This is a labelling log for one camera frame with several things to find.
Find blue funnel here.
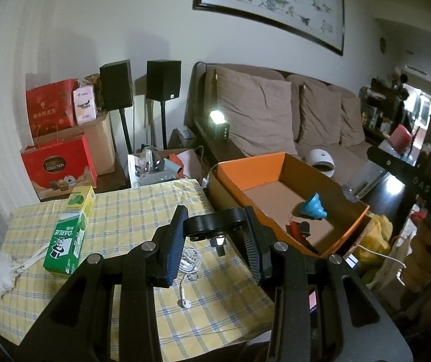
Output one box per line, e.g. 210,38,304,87
300,192,329,221

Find black speaker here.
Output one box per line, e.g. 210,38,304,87
146,59,182,102
99,59,134,110

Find open bag of clutter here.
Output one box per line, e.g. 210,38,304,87
127,145,203,187

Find black lit lantern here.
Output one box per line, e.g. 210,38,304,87
208,109,230,140

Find white earphones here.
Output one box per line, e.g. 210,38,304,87
178,243,205,308

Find black key fob with strap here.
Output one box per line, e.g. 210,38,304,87
296,221,312,251

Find black speaker stand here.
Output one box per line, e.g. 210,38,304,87
119,107,133,155
161,100,169,151

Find red gift box pictured label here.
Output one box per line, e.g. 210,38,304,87
20,134,98,201

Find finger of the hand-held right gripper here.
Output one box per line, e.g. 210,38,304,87
366,146,419,185

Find large brown cushion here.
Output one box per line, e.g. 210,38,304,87
213,67,300,158

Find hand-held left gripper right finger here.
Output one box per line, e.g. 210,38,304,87
243,207,414,362

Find brown sofa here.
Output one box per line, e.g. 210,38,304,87
185,61,390,182

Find person's right hand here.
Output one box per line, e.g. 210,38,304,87
402,221,431,295

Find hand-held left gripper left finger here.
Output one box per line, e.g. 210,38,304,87
17,205,189,362

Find orange cardboard box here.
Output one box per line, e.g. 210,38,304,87
206,152,372,259

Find brown cardboard box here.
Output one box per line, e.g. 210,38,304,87
34,111,116,176

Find white dome lamp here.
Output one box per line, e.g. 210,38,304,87
306,149,336,178

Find black clamp with bolt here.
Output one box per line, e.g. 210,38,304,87
183,208,247,259

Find yellow plastic bag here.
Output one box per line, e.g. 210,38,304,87
351,213,394,285

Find white paper bag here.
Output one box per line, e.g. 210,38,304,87
370,241,412,302

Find white cable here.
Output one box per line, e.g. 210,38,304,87
355,245,407,287

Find red pocket knife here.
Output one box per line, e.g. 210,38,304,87
286,221,303,242

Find green drink carton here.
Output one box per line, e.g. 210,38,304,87
43,186,97,280

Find medium brown cushion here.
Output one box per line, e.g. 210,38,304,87
296,81,342,148

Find red gift box gold print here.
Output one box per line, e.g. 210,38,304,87
26,79,78,138

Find framed ink painting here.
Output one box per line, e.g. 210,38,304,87
193,0,345,57

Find dark cluttered shelf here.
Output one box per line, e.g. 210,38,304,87
359,71,431,167

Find yellow checked tablecloth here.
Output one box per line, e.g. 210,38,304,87
0,179,276,362

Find small brown cushion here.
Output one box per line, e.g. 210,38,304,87
339,96,365,148

